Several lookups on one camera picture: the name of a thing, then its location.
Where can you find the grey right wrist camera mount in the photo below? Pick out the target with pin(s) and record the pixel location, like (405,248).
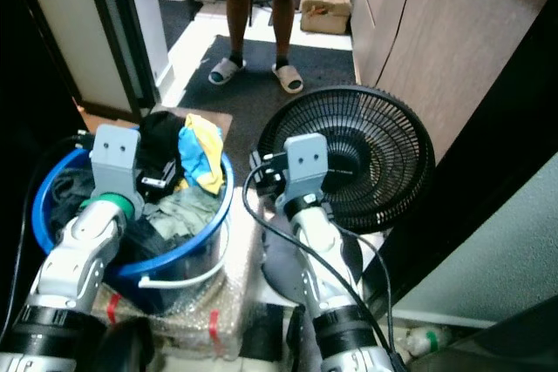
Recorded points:
(305,163)

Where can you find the brown wooden cabinet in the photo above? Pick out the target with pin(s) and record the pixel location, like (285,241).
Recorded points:
(445,32)

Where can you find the dark right robot leg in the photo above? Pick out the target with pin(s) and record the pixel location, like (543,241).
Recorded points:
(298,341)

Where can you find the white and green bottle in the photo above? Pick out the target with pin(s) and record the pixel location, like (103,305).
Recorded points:
(427,341)

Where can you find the brown cardboard box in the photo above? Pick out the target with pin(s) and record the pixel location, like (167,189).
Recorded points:
(326,6)

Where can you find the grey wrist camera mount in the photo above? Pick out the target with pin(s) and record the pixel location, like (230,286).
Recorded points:
(115,158)
(305,163)

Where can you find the dark left robot leg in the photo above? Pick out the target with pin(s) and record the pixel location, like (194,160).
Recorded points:
(122,346)

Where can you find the black floor fan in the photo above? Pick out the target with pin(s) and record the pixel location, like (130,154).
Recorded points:
(384,154)

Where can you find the bubble wrapped parcel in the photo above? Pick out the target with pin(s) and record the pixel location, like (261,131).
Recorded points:
(209,311)

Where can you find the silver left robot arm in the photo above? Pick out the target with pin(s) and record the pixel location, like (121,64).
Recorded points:
(74,259)

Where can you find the person in black shorts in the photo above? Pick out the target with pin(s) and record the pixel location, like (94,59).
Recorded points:
(283,15)

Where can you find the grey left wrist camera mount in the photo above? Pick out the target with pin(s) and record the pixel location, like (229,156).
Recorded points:
(115,158)

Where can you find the dark grey floor mat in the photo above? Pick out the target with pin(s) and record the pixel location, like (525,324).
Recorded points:
(253,98)

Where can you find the olive green garment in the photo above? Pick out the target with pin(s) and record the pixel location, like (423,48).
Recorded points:
(183,211)

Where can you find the blue plastic laundry basin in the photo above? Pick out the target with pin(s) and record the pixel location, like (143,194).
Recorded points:
(183,264)

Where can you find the dark robot leg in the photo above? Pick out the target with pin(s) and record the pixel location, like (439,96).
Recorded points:
(298,341)
(122,346)

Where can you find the dark grey garment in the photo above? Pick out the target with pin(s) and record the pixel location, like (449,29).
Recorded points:
(70,193)

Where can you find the grey slipper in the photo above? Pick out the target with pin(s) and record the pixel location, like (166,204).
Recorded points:
(287,78)
(227,71)

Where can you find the yellow and blue cloth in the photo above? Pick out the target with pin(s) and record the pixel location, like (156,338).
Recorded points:
(202,150)

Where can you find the dark sliding door frame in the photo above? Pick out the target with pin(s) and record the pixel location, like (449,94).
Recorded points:
(113,23)

